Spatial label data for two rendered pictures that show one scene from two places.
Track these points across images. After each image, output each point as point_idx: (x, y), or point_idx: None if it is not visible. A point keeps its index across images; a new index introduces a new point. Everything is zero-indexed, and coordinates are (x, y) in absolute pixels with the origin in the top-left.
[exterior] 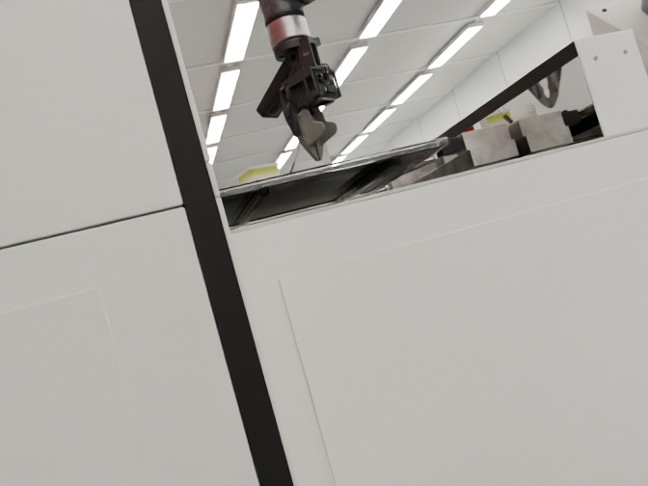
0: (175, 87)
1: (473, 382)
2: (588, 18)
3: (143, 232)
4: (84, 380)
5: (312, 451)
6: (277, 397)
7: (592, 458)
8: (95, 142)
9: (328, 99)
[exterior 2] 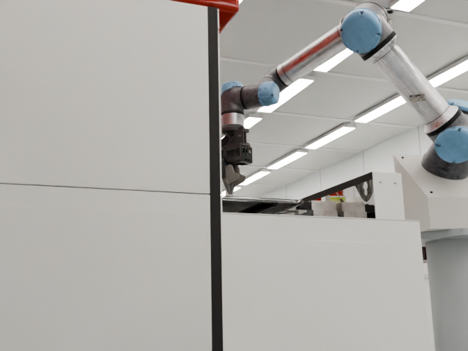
0: (216, 154)
1: (287, 307)
2: (393, 159)
3: (195, 199)
4: (167, 240)
5: None
6: None
7: None
8: (188, 166)
9: (244, 163)
